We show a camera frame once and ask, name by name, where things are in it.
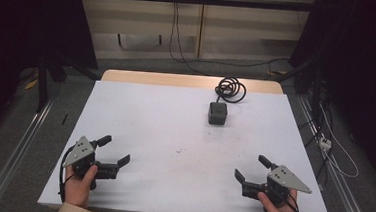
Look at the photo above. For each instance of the metal floor rail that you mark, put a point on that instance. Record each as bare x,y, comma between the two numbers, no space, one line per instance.
15,154
343,193

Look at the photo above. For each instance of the black metal stand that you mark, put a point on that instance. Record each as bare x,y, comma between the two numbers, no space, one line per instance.
42,86

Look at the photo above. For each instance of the black curtain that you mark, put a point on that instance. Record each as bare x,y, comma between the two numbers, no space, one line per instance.
362,64
21,24

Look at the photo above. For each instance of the white power strip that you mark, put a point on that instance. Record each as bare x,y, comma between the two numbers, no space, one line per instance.
325,143

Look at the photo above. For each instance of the dark grey power adapter box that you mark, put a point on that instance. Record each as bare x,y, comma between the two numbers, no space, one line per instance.
217,114

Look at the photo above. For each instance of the yellow floor tape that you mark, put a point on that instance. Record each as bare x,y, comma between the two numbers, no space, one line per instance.
31,84

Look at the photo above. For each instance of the person's left hand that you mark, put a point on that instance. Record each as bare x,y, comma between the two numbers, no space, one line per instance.
77,190

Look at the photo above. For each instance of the white table mat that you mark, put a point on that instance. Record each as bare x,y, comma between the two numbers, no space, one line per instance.
180,135

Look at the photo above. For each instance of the black horizontal bar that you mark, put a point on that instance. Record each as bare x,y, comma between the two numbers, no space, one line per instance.
196,0

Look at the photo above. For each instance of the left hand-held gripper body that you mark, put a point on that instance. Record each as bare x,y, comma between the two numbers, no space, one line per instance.
81,152

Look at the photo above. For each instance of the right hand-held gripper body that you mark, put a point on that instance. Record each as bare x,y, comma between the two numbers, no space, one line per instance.
284,179

